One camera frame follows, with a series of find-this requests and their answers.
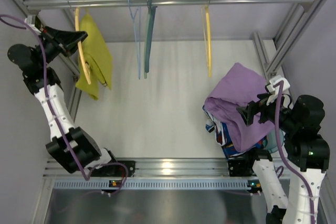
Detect cream plastic hanger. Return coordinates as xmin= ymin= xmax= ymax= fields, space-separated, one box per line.
xmin=67 ymin=0 xmax=91 ymax=85

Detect yellow-green trousers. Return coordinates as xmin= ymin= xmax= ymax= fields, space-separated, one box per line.
xmin=76 ymin=13 xmax=112 ymax=101

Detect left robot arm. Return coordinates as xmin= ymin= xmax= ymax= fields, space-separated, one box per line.
xmin=7 ymin=26 xmax=135 ymax=177

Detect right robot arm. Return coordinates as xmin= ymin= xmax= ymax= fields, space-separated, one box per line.
xmin=228 ymin=94 xmax=330 ymax=223

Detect dark green hanger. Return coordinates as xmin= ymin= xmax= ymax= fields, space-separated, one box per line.
xmin=144 ymin=0 xmax=157 ymax=79

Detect yellow plastic hanger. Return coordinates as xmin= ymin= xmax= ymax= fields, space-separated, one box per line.
xmin=201 ymin=5 xmax=212 ymax=78

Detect purple garment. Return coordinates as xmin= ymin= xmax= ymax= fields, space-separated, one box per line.
xmin=204 ymin=63 xmax=275 ymax=152

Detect colourful printed garment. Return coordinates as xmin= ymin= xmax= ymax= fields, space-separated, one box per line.
xmin=202 ymin=102 xmax=274 ymax=158

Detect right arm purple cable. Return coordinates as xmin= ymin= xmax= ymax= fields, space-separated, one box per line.
xmin=272 ymin=81 xmax=320 ymax=224

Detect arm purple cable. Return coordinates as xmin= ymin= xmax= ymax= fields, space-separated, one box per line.
xmin=272 ymin=81 xmax=320 ymax=224
xmin=0 ymin=14 xmax=129 ymax=190

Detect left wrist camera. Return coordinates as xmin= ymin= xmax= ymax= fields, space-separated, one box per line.
xmin=25 ymin=15 xmax=43 ymax=30

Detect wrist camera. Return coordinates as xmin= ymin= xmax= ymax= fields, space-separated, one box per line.
xmin=25 ymin=15 xmax=43 ymax=30
xmin=266 ymin=75 xmax=290 ymax=95

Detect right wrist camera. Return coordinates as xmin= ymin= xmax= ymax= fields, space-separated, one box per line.
xmin=266 ymin=75 xmax=290 ymax=95

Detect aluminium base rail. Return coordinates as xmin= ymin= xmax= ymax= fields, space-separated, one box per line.
xmin=43 ymin=158 xmax=290 ymax=179

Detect light blue wire hanger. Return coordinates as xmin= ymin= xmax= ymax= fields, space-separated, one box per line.
xmin=128 ymin=0 xmax=141 ymax=80

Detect right aluminium frame post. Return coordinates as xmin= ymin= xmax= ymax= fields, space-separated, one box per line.
xmin=251 ymin=0 xmax=327 ymax=79

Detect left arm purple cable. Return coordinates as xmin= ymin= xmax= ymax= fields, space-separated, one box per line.
xmin=0 ymin=14 xmax=129 ymax=190

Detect slotted cable duct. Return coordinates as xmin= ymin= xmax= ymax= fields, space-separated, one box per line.
xmin=53 ymin=178 xmax=260 ymax=190

